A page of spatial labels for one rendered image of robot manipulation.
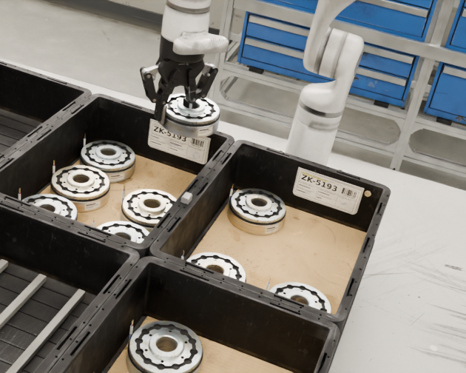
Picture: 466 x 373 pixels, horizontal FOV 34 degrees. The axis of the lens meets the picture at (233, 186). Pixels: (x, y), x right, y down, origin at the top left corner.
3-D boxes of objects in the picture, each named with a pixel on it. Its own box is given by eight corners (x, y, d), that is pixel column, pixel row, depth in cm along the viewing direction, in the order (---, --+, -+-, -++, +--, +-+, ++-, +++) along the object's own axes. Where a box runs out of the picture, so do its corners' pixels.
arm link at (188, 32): (177, 56, 115) (182, 18, 112) (149, 27, 123) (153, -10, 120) (229, 53, 120) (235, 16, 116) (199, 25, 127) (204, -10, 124)
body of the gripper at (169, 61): (198, 21, 127) (191, 72, 132) (151, 23, 123) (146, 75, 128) (217, 40, 122) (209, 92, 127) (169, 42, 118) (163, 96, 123)
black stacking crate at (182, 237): (228, 190, 148) (237, 140, 142) (374, 240, 142) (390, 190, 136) (139, 313, 116) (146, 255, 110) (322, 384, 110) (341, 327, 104)
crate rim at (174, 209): (95, 101, 149) (95, 91, 148) (235, 148, 143) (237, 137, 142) (-32, 200, 117) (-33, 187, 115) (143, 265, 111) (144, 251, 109)
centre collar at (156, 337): (157, 328, 107) (158, 326, 106) (189, 342, 105) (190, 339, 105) (142, 351, 103) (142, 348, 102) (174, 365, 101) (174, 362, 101)
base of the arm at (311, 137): (287, 158, 166) (306, 89, 157) (326, 174, 164) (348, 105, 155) (273, 177, 159) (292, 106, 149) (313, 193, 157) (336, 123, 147)
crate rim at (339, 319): (236, 148, 143) (237, 137, 142) (389, 197, 137) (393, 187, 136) (143, 265, 111) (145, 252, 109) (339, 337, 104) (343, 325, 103)
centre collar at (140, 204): (144, 195, 133) (145, 192, 133) (170, 203, 133) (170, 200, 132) (132, 209, 129) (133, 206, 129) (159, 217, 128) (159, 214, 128)
